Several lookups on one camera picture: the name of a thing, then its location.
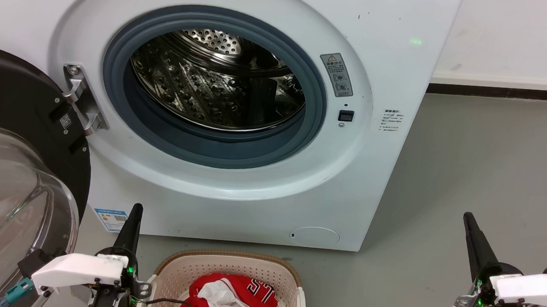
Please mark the black baseboard strip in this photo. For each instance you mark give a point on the black baseboard strip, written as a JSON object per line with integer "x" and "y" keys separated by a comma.
{"x": 495, "y": 92}

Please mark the black door lock slot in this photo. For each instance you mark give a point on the black door lock slot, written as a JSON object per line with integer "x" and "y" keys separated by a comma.
{"x": 346, "y": 115}

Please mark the silver metal door hinge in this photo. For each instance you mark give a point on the silver metal door hinge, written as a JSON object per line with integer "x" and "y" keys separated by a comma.
{"x": 84, "y": 103}

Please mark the grey rubber door gasket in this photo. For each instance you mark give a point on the grey rubber door gasket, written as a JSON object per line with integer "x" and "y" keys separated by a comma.
{"x": 216, "y": 151}

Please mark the round white filter cover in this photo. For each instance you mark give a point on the round white filter cover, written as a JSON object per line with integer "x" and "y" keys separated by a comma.
{"x": 315, "y": 236}

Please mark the small white text sticker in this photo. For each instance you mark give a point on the small white text sticker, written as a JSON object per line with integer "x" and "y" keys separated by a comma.
{"x": 393, "y": 120}

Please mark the black washer door with glass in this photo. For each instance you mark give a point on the black washer door with glass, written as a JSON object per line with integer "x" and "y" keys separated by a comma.
{"x": 16, "y": 95}

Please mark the grey warning sticker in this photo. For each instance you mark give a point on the grey warning sticker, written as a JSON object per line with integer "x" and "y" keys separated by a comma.
{"x": 336, "y": 75}

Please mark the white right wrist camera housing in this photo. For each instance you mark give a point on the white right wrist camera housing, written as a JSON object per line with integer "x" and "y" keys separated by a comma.
{"x": 531, "y": 288}

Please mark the blue and white energy label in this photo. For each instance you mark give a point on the blue and white energy label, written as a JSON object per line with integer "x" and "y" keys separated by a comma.
{"x": 110, "y": 219}

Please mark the white front-load washing machine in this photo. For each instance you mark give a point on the white front-load washing machine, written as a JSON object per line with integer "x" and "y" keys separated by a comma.
{"x": 371, "y": 178}

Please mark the red and white jersey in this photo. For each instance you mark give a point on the red and white jersey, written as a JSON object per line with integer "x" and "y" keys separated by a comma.
{"x": 250, "y": 294}

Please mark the stainless steel washing machine drum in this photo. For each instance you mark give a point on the stainless steel washing machine drum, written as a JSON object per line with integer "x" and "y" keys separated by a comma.
{"x": 201, "y": 87}

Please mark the cream perforated laundry basket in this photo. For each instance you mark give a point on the cream perforated laundry basket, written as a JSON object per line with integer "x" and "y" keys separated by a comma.
{"x": 176, "y": 271}

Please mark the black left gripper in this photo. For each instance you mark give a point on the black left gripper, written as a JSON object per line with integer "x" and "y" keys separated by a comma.
{"x": 117, "y": 300}

